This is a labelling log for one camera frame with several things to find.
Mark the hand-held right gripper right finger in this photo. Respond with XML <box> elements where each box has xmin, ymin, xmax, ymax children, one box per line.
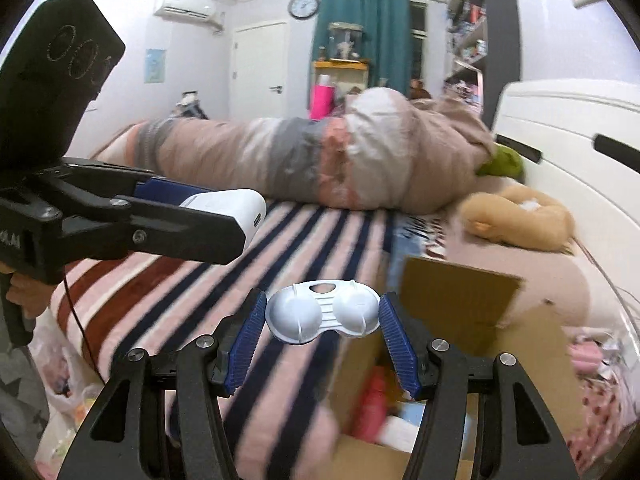
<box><xmin>377</xmin><ymin>291</ymin><xmax>581</xmax><ymax>480</ymax></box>

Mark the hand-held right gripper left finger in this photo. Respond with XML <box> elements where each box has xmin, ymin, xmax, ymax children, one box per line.
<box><xmin>70</xmin><ymin>287</ymin><xmax>269</xmax><ymax>480</ymax></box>

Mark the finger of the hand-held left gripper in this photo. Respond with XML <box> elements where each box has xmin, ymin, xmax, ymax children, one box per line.
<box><xmin>47</xmin><ymin>157</ymin><xmax>217</xmax><ymax>207</ymax></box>
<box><xmin>60</xmin><ymin>192</ymin><xmax>258</xmax><ymax>264</ymax></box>

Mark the white rounded power bank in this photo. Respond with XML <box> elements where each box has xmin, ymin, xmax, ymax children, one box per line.
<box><xmin>177</xmin><ymin>188</ymin><xmax>268</xmax><ymax>252</ymax></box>

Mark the pink spray bottle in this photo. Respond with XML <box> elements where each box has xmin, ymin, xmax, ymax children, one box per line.
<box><xmin>357</xmin><ymin>367</ymin><xmax>397</xmax><ymax>444</ymax></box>

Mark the light blue rounded box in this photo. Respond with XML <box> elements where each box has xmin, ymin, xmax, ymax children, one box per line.
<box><xmin>395</xmin><ymin>400</ymin><xmax>432</xmax><ymax>426</ymax></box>

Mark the white twin dome holder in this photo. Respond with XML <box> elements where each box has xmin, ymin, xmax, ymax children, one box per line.
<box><xmin>265</xmin><ymin>280</ymin><xmax>381</xmax><ymax>346</ymax></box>

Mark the brown cardboard box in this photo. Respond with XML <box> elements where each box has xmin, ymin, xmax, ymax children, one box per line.
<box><xmin>325</xmin><ymin>256</ymin><xmax>589</xmax><ymax>480</ymax></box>

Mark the person's left hand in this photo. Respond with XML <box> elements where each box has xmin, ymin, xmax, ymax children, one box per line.
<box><xmin>9</xmin><ymin>266</ymin><xmax>55</xmax><ymax>322</ymax></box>

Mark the striped plush blanket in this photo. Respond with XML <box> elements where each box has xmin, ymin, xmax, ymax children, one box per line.
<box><xmin>50</xmin><ymin>195</ymin><xmax>407</xmax><ymax>480</ymax></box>

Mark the grey cloth pile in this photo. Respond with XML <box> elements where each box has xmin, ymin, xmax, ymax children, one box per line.
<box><xmin>175</xmin><ymin>91</ymin><xmax>206</xmax><ymax>120</ymax></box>

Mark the rolled pink grey duvet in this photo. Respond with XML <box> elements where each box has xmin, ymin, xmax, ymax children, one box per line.
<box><xmin>90</xmin><ymin>85</ymin><xmax>502</xmax><ymax>212</ymax></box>

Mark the white air conditioner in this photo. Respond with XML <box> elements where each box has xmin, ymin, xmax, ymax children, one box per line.
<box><xmin>153</xmin><ymin>0</ymin><xmax>225</xmax><ymax>34</ymax></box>

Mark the white door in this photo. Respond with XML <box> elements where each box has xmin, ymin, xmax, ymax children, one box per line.
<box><xmin>232</xmin><ymin>21</ymin><xmax>289</xmax><ymax>122</ymax></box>

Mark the brown plush toy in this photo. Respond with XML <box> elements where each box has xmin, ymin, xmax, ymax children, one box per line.
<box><xmin>459</xmin><ymin>185</ymin><xmax>577</xmax><ymax>254</ymax></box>

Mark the pink thermos bottle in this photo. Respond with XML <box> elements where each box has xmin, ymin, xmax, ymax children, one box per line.
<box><xmin>310</xmin><ymin>74</ymin><xmax>334</xmax><ymax>120</ymax></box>

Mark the white plastic bag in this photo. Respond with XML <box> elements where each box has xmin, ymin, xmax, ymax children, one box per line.
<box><xmin>29</xmin><ymin>310</ymin><xmax>107</xmax><ymax>463</ymax></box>

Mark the green plush toy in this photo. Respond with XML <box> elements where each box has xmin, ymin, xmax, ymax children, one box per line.
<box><xmin>475</xmin><ymin>144</ymin><xmax>524</xmax><ymax>179</ymax></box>

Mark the pink dotted cloth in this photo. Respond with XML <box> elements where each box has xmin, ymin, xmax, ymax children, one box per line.
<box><xmin>565</xmin><ymin>330</ymin><xmax>640</xmax><ymax>463</ymax></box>

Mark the yellow shelf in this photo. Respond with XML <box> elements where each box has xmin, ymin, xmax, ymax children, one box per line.
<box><xmin>312</xmin><ymin>59</ymin><xmax>371</xmax><ymax>111</ymax></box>

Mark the grey patterned cloth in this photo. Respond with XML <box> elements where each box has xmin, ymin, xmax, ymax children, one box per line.
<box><xmin>0</xmin><ymin>350</ymin><xmax>52</xmax><ymax>433</ymax></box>

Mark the glass display case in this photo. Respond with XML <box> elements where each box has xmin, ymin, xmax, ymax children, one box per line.
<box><xmin>327</xmin><ymin>22</ymin><xmax>364</xmax><ymax>61</ymax></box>

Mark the teal curtain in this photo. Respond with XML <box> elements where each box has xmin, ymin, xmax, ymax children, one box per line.
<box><xmin>310</xmin><ymin>0</ymin><xmax>414</xmax><ymax>117</ymax></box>

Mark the white bed headboard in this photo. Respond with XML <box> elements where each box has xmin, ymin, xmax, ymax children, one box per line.
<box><xmin>492</xmin><ymin>79</ymin><xmax>640</xmax><ymax>322</ymax></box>

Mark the window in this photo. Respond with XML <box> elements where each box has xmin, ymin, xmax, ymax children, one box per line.
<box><xmin>411</xmin><ymin>0</ymin><xmax>430</xmax><ymax>82</ymax></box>

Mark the dark bookshelf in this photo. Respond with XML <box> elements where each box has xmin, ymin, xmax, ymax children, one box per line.
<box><xmin>444</xmin><ymin>0</ymin><xmax>522</xmax><ymax>117</ymax></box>

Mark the blue wall poster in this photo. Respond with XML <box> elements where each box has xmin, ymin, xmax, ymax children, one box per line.
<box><xmin>145</xmin><ymin>49</ymin><xmax>167</xmax><ymax>84</ymax></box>

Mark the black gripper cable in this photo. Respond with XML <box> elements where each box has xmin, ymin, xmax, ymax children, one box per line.
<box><xmin>61</xmin><ymin>269</ymin><xmax>107</xmax><ymax>387</ymax></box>

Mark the round wall clock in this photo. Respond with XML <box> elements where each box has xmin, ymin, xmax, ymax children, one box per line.
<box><xmin>289</xmin><ymin>0</ymin><xmax>321</xmax><ymax>21</ymax></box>

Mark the white cable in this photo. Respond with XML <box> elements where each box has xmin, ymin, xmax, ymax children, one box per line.
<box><xmin>595</xmin><ymin>255</ymin><xmax>640</xmax><ymax>322</ymax></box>

